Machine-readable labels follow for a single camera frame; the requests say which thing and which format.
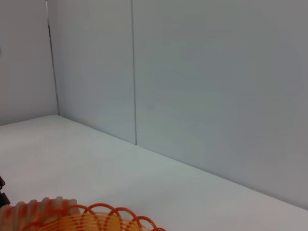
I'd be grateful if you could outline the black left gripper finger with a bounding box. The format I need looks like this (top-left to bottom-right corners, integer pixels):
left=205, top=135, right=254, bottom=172
left=0, top=175, right=11, bottom=208

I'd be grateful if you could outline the orange striped bread roll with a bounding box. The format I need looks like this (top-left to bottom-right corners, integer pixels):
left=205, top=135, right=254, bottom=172
left=0, top=195, right=81, bottom=231

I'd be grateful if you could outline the orange wire basket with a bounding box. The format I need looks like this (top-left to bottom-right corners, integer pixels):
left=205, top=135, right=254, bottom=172
left=24, top=203, right=167, bottom=231

